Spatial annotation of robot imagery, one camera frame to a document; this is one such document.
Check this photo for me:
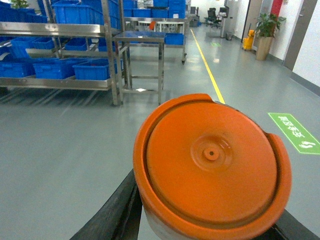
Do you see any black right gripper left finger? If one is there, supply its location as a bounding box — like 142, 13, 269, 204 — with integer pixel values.
71, 170, 143, 240

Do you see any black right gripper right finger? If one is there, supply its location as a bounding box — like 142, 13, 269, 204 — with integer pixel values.
266, 210, 320, 240

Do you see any orange cylindrical cap 4680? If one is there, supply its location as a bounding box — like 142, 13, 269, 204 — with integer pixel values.
133, 93, 292, 240

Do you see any stainless steel shelf rack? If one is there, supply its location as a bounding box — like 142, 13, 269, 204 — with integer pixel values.
0, 0, 124, 105

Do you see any blue bin with red parts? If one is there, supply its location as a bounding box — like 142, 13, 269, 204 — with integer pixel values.
72, 58, 111, 81

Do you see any green floor sign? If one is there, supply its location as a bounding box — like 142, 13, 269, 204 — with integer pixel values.
268, 112, 320, 155

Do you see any stainless steel table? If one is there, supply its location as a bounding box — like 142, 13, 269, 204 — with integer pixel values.
113, 30, 166, 105

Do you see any yellow mop bucket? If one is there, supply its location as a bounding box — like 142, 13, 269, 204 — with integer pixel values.
242, 24, 255, 51

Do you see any potted plant in wooden planter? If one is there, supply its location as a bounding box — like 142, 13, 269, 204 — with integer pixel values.
256, 13, 287, 61

